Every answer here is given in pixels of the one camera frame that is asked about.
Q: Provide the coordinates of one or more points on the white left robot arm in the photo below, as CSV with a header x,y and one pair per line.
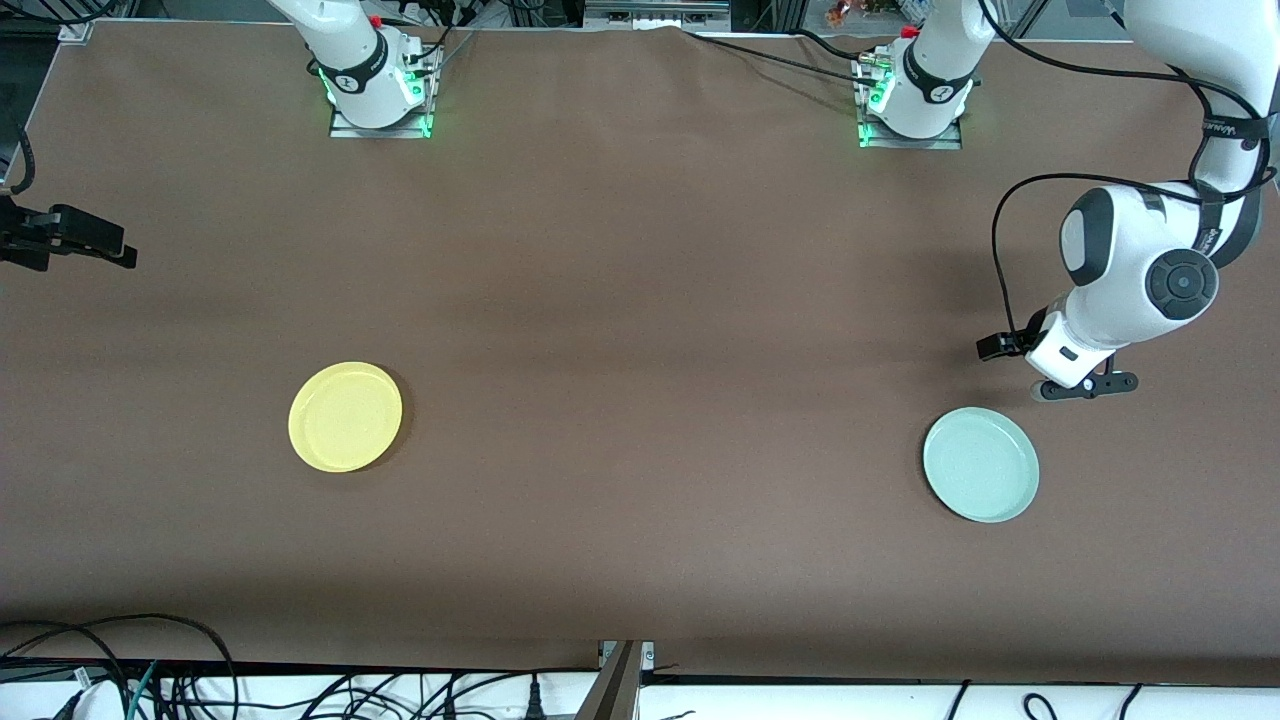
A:
x,y
1130,260

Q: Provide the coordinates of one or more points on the yellow plate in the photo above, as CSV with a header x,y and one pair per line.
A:
x,y
345,417

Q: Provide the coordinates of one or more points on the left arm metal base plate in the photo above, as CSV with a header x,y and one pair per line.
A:
x,y
940,143

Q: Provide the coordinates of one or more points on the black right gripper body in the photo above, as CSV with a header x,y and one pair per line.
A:
x,y
40,236

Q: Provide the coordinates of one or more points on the light green plate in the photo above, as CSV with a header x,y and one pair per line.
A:
x,y
980,465

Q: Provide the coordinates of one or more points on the aluminium corner bracket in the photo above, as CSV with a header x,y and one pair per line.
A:
x,y
77,30

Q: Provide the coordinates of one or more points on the orange object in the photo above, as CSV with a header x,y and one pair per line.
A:
x,y
840,12

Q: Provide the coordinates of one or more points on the aluminium frame post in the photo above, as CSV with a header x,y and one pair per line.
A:
x,y
610,690

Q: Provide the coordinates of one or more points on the brown table cover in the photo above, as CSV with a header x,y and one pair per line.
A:
x,y
640,520

